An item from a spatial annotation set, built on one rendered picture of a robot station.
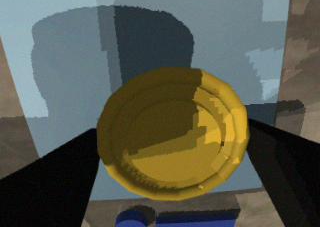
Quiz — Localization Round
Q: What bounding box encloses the yellow round plate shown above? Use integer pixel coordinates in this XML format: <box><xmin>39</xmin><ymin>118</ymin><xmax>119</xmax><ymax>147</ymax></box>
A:
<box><xmin>97</xmin><ymin>66</ymin><xmax>251</xmax><ymax>200</ymax></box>

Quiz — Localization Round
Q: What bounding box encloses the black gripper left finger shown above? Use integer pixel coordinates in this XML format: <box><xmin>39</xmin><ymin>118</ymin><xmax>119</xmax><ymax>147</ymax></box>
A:
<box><xmin>0</xmin><ymin>128</ymin><xmax>100</xmax><ymax>227</ymax></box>

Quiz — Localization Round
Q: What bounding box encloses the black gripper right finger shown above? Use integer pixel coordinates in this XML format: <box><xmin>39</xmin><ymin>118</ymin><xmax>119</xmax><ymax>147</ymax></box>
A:
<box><xmin>246</xmin><ymin>119</ymin><xmax>320</xmax><ymax>227</ymax></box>

